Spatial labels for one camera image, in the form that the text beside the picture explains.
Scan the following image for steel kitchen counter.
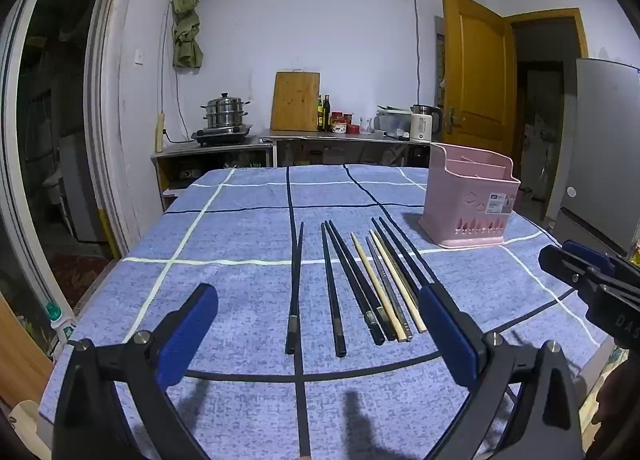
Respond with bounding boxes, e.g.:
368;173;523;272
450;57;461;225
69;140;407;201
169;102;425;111
151;132;432;213

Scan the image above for blue checked tablecloth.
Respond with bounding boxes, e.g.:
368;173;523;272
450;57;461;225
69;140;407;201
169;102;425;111
37;165;613;460

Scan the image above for pink plastic utensil basket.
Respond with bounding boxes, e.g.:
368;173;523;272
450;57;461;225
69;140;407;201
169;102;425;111
418;142;522;247

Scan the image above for white doorway frame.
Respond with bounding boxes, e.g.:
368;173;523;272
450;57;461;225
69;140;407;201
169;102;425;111
0;0;173;313

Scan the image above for white electric kettle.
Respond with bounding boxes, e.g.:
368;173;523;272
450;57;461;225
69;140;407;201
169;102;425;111
409;104;444;143

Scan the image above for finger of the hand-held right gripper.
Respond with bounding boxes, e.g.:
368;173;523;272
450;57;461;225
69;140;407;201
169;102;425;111
539;246;615;291
564;240;618;273

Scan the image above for yellow wooden door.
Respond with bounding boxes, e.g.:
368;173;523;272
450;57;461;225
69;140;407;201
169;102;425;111
441;0;517;161

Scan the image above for grey metal chopstick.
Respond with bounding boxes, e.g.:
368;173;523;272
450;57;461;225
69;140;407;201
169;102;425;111
365;236;414;341

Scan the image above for black chopstick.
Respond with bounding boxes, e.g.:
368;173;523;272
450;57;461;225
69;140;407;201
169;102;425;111
379;215;437;287
320;224;347;358
285;222;305;355
324;221;387;346
372;218;428;292
328;220;396;342

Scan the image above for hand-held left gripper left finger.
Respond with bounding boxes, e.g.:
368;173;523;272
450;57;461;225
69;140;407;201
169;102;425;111
52;283;221;460

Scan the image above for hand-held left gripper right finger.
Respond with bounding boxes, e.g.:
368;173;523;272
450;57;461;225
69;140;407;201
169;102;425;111
419;284;586;460

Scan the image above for wooden cutting board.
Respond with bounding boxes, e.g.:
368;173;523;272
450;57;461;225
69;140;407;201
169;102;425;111
270;71;321;133

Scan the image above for steel steamer pot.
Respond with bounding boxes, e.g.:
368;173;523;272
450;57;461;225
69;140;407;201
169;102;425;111
201;92;252;130

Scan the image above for person's right forearm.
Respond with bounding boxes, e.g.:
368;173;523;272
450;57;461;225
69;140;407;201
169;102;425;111
595;357;640;460

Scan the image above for white dish container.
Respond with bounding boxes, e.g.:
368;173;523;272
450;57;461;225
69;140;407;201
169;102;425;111
374;106;414;138

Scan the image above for green capped bottle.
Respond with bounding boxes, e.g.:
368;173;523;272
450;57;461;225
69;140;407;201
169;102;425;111
44;302;77;343

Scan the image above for green knotted curtain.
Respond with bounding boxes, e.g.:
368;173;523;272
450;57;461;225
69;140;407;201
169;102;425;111
171;0;204;68

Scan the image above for air conditioner cable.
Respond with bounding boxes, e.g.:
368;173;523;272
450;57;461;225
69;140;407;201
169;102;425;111
411;0;422;108

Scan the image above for yellow door frame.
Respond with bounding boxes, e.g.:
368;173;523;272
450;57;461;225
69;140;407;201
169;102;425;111
501;8;591;60

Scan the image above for beige wooden chopstick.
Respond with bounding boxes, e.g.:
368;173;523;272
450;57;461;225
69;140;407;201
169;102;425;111
350;233;406;342
370;231;427;333

